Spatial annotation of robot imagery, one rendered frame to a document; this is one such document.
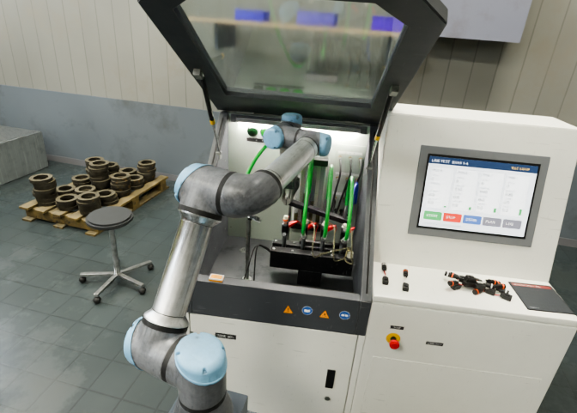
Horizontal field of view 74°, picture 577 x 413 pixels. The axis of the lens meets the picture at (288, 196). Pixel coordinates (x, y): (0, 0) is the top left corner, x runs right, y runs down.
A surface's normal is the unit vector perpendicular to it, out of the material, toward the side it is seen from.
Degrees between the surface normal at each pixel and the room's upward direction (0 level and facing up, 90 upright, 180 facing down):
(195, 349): 8
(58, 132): 90
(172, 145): 90
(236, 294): 90
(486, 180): 76
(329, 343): 90
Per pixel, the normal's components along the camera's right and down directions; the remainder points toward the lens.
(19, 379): 0.07, -0.91
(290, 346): -0.11, 0.40
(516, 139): -0.09, 0.18
